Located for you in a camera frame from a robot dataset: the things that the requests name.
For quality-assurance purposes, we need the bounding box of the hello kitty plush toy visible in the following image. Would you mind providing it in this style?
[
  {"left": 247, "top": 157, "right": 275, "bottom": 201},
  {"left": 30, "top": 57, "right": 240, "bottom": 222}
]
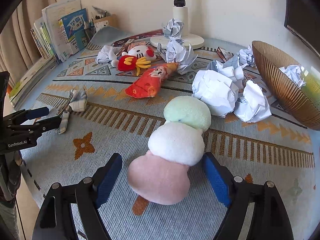
[{"left": 109, "top": 45, "right": 157, "bottom": 76}]

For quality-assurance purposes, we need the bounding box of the flat lying books stack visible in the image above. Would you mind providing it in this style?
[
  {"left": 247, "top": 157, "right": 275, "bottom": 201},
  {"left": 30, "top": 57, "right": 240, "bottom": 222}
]
[{"left": 9, "top": 56, "right": 57, "bottom": 109}]

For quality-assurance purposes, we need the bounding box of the crumpled paper centre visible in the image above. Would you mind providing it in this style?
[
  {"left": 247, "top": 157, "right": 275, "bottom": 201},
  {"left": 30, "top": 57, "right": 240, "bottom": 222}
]
[{"left": 157, "top": 40, "right": 197, "bottom": 75}]

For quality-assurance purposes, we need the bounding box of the red printed plush pillow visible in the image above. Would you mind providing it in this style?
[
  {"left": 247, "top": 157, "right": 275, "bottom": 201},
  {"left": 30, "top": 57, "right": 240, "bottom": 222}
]
[{"left": 125, "top": 62, "right": 178, "bottom": 99}]

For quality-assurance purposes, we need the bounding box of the dark red long box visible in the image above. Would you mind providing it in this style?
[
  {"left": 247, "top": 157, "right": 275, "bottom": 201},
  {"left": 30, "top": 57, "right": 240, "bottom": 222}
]
[{"left": 112, "top": 29, "right": 163, "bottom": 47}]

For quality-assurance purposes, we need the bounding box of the paper ball large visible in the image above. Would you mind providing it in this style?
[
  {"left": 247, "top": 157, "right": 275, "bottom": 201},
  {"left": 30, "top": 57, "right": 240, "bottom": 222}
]
[{"left": 191, "top": 70, "right": 239, "bottom": 118}]

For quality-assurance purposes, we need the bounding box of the crumpled paper near kitty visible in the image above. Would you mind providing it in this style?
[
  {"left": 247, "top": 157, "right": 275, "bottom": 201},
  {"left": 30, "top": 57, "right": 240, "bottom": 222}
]
[{"left": 95, "top": 45, "right": 117, "bottom": 63}]

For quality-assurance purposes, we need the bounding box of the beige curtain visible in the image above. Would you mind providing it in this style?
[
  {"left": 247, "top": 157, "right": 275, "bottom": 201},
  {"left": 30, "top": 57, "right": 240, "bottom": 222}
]
[{"left": 1, "top": 0, "right": 56, "bottom": 87}]

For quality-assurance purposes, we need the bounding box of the plaid fabric bow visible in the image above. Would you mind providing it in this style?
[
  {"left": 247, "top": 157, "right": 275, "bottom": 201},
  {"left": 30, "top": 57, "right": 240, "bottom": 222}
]
[{"left": 56, "top": 87, "right": 87, "bottom": 134}]

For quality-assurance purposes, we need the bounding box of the crumpled paper on lamp base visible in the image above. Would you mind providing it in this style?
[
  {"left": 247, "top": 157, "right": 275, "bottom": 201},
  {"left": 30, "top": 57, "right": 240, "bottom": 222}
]
[{"left": 163, "top": 18, "right": 184, "bottom": 40}]

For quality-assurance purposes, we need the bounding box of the patterned blue woven mat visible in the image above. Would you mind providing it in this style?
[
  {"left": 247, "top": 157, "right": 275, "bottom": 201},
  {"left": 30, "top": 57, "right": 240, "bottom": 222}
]
[{"left": 19, "top": 26, "right": 316, "bottom": 240}]

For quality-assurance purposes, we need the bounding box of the black mesh pen holder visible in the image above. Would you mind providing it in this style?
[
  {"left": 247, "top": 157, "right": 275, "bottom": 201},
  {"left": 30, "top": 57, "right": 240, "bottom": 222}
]
[{"left": 84, "top": 26, "right": 96, "bottom": 42}]

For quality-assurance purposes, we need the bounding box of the white desk lamp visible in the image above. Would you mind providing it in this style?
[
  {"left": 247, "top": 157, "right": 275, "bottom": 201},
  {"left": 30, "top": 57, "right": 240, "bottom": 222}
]
[{"left": 150, "top": 0, "right": 204, "bottom": 49}]

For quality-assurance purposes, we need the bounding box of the standing books stack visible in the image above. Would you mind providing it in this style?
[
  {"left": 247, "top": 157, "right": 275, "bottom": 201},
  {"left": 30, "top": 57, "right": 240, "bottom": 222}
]
[{"left": 30, "top": 0, "right": 87, "bottom": 62}]

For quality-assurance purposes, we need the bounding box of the black monitor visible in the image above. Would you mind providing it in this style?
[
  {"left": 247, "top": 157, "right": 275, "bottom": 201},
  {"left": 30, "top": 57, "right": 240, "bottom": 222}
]
[{"left": 284, "top": 0, "right": 319, "bottom": 56}]

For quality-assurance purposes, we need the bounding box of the brown cardboard organizer box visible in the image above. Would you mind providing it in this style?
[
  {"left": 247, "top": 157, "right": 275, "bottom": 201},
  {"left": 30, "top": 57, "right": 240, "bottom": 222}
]
[{"left": 93, "top": 14, "right": 118, "bottom": 32}]

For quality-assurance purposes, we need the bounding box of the printed long carton box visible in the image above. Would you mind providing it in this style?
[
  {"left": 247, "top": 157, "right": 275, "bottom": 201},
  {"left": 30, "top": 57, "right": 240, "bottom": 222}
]
[{"left": 216, "top": 47, "right": 237, "bottom": 63}]

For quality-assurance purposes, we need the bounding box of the brown ribbed glass bowl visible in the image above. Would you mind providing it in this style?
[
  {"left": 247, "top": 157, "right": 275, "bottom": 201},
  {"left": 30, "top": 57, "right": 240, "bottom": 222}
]
[{"left": 252, "top": 41, "right": 320, "bottom": 131}]

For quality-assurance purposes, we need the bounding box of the crumpled paper by bowl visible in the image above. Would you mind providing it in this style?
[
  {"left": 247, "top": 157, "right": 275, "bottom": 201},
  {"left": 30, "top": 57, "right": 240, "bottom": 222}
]
[{"left": 238, "top": 45, "right": 256, "bottom": 68}]

